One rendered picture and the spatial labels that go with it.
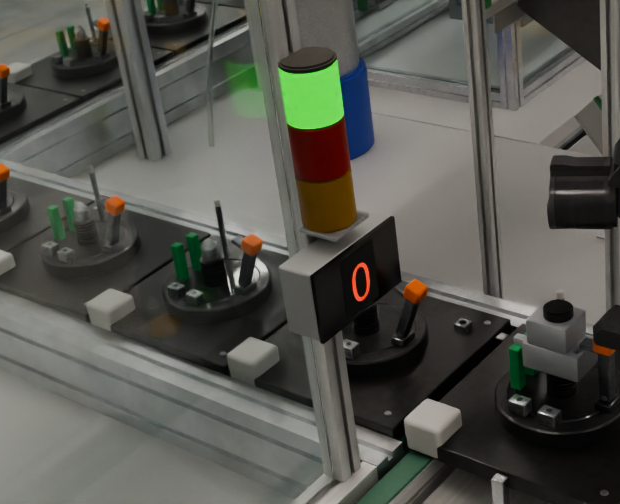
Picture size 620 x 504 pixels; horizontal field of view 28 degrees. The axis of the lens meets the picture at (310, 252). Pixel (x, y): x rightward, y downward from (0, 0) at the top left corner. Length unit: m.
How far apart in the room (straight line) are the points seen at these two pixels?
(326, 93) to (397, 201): 0.98
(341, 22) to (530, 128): 0.39
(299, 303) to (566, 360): 0.31
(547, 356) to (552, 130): 0.97
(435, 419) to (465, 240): 0.62
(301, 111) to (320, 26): 1.04
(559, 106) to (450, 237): 0.50
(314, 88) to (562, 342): 0.39
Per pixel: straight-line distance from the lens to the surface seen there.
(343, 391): 1.24
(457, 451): 1.30
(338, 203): 1.09
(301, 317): 1.12
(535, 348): 1.29
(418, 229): 1.93
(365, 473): 1.30
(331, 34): 2.10
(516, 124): 2.25
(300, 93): 1.05
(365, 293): 1.15
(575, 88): 2.38
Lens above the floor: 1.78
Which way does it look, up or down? 29 degrees down
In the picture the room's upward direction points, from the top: 9 degrees counter-clockwise
